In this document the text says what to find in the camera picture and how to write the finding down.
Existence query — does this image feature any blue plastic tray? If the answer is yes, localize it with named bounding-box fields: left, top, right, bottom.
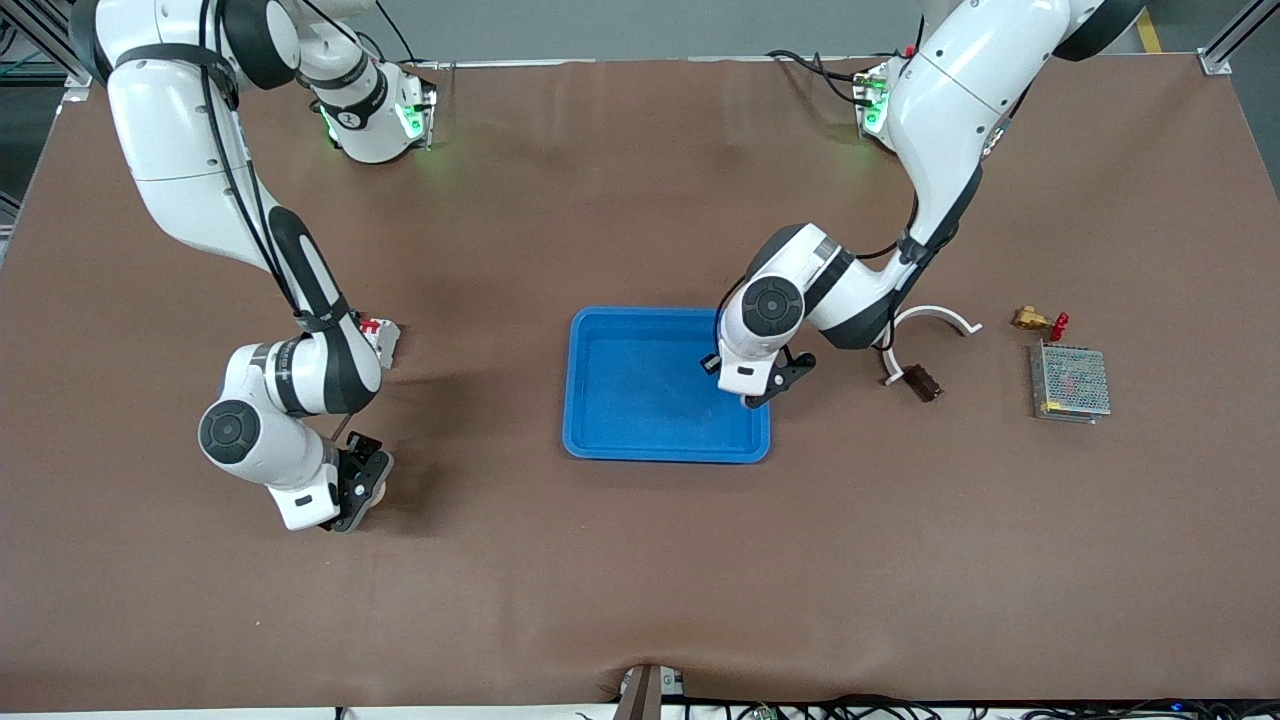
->
left=562, top=306, right=772, bottom=465

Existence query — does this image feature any white circuit breaker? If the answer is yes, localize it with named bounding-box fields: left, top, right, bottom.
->
left=358, top=317, right=402, bottom=370

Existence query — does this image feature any white curved plastic strip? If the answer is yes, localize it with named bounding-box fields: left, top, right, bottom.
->
left=881, top=305, right=984, bottom=387

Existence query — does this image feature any perforated metal power supply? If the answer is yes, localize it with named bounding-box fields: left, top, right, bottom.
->
left=1029, top=340, right=1113, bottom=425

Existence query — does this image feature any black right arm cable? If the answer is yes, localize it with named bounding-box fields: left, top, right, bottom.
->
left=197, top=0, right=384, bottom=463

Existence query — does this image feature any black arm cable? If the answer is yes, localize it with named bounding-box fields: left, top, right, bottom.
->
left=197, top=0, right=384, bottom=463
left=703, top=85, right=1031, bottom=377

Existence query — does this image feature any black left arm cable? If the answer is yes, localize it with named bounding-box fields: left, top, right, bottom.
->
left=703, top=85, right=1031, bottom=377

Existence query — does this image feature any brass valve red handle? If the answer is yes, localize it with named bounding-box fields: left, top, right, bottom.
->
left=1011, top=306, right=1071, bottom=341

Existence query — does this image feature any black base cable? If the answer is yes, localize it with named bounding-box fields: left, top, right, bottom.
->
left=766, top=48, right=881, bottom=109

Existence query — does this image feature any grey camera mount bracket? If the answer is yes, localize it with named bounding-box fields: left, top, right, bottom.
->
left=613, top=662, right=687, bottom=720

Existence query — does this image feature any aluminium frame with bracket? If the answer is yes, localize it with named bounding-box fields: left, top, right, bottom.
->
left=1197, top=0, right=1280, bottom=77
left=0, top=0, right=106, bottom=106

